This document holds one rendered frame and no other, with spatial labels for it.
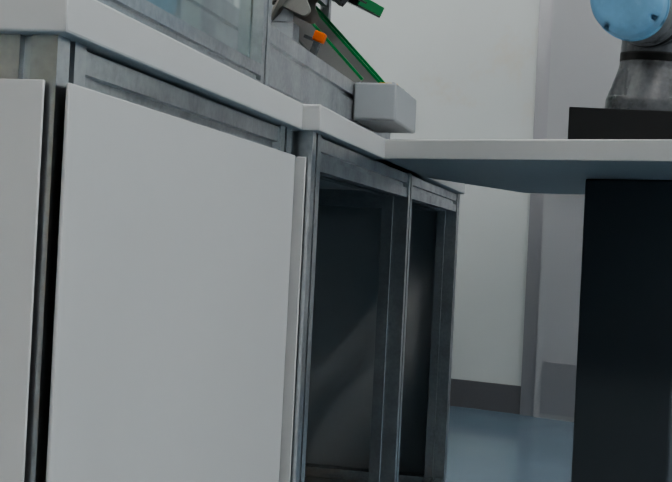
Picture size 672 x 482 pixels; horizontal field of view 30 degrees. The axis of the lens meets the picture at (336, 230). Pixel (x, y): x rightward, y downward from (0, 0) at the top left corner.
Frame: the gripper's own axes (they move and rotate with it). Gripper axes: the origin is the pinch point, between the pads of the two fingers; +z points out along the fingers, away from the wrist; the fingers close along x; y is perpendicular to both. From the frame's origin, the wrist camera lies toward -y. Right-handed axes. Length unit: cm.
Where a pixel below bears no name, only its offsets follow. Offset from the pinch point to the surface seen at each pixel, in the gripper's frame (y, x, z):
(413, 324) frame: 50, 74, 34
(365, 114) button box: 28.2, -19.0, 1.5
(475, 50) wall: -32, 340, -37
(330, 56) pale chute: 6.8, 20.8, -0.3
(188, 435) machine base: 55, -109, 28
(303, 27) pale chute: -1.4, 21.8, -0.9
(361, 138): 37, -51, 3
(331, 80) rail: 24.6, -35.1, 0.6
